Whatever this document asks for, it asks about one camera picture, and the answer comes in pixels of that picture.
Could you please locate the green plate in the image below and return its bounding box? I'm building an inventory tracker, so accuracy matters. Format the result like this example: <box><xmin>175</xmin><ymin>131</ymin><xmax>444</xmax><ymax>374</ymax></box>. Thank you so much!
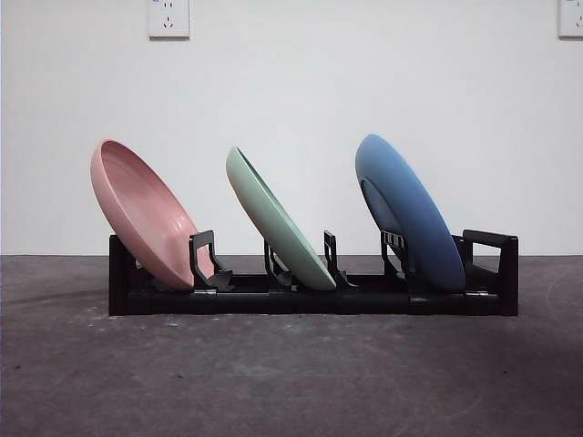
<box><xmin>225</xmin><ymin>145</ymin><xmax>338</xmax><ymax>292</ymax></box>

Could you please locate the blue plate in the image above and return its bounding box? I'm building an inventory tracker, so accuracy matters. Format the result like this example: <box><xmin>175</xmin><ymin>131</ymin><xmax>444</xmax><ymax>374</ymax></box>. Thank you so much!
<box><xmin>354</xmin><ymin>133</ymin><xmax>466</xmax><ymax>295</ymax></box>

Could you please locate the pink plate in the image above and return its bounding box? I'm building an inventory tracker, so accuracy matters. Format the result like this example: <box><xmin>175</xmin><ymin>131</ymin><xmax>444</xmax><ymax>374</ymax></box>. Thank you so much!
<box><xmin>89</xmin><ymin>138</ymin><xmax>215</xmax><ymax>291</ymax></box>

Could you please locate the black plate rack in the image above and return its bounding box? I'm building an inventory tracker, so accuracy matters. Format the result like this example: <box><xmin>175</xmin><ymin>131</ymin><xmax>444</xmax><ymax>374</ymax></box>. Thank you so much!
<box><xmin>107</xmin><ymin>229</ymin><xmax>520</xmax><ymax>318</ymax></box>

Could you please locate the white wall socket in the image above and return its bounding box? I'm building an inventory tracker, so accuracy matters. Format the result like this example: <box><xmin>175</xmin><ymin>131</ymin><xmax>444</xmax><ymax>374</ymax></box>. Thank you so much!
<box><xmin>557</xmin><ymin>0</ymin><xmax>583</xmax><ymax>39</ymax></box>
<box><xmin>147</xmin><ymin>0</ymin><xmax>191</xmax><ymax>39</ymax></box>

